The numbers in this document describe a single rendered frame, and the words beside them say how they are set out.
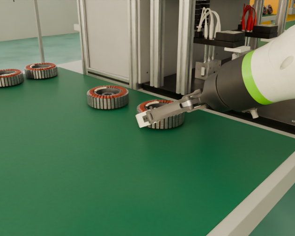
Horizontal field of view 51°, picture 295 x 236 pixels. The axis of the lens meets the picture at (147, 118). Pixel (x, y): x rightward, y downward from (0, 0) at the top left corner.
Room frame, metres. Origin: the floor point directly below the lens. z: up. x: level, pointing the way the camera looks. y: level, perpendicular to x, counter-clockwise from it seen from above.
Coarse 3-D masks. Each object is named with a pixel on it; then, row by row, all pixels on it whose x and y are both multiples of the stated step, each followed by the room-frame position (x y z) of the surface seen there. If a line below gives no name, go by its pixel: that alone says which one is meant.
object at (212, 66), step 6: (210, 60) 0.99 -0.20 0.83; (216, 60) 0.99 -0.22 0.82; (198, 66) 0.97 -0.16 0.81; (204, 66) 0.96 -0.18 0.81; (210, 66) 0.96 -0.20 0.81; (216, 66) 0.98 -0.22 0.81; (198, 72) 0.97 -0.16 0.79; (210, 72) 0.96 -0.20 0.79; (198, 78) 0.97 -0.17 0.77; (204, 78) 0.96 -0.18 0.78
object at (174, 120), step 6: (144, 102) 0.70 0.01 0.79; (150, 102) 0.70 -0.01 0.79; (156, 102) 0.70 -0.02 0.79; (162, 102) 0.71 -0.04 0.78; (168, 102) 0.71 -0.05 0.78; (138, 108) 0.67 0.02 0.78; (144, 108) 0.66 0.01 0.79; (180, 114) 0.64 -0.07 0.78; (162, 120) 0.62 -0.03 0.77; (168, 120) 0.63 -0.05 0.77; (174, 120) 0.63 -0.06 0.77; (180, 120) 0.64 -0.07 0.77; (150, 126) 0.62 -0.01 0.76; (156, 126) 0.62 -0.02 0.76; (162, 126) 0.62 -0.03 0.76; (168, 126) 0.62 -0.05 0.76; (174, 126) 0.63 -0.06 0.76
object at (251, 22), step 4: (244, 4) 1.17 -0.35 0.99; (244, 8) 1.19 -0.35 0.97; (248, 8) 1.18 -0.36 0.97; (244, 12) 1.19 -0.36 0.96; (248, 16) 1.18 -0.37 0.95; (240, 20) 1.20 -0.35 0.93; (244, 20) 1.16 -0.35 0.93; (248, 20) 1.17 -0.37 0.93; (252, 20) 1.15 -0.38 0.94; (256, 20) 1.17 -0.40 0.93; (240, 24) 1.20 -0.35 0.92; (244, 24) 1.16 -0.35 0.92; (248, 24) 1.13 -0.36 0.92; (252, 24) 1.15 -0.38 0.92; (240, 28) 1.19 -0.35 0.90; (244, 28) 1.16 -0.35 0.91; (248, 28) 1.13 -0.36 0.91; (252, 28) 1.15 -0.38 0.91
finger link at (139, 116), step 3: (153, 108) 0.59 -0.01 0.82; (144, 111) 0.61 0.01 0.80; (138, 114) 0.62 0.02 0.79; (141, 114) 0.61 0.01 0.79; (144, 114) 0.61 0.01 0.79; (138, 117) 0.62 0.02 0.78; (141, 117) 0.61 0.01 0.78; (138, 120) 0.62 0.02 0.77; (141, 120) 0.61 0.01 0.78; (159, 120) 0.58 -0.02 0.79; (138, 123) 0.62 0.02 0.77; (141, 123) 0.61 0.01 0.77; (144, 123) 0.61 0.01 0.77; (147, 123) 0.60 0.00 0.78; (153, 123) 0.59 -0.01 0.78; (141, 126) 0.61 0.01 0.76
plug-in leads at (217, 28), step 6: (204, 12) 0.99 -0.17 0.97; (210, 12) 0.96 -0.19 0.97; (204, 18) 1.00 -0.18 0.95; (210, 24) 0.96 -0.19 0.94; (216, 24) 0.98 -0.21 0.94; (198, 30) 1.00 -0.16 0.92; (210, 30) 0.96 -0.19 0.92; (216, 30) 0.97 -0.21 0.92; (198, 36) 0.99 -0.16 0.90; (204, 36) 0.99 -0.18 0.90; (210, 36) 0.96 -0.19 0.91
